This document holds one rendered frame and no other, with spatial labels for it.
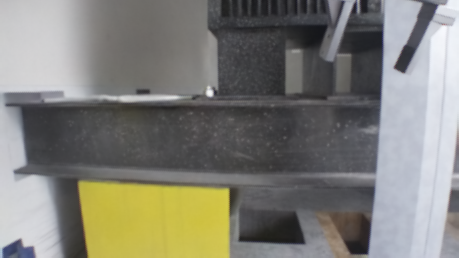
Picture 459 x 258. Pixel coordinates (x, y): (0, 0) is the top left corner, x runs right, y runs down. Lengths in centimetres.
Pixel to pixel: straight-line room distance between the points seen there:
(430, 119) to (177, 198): 68
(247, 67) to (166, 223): 54
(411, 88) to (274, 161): 41
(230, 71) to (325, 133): 34
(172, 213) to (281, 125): 43
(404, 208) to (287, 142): 33
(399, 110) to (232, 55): 45
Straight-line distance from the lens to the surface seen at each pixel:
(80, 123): 94
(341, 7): 36
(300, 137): 74
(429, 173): 71
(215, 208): 73
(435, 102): 68
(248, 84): 70
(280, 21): 71
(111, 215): 88
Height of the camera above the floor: 69
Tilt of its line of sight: 6 degrees down
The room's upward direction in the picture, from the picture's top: 1 degrees counter-clockwise
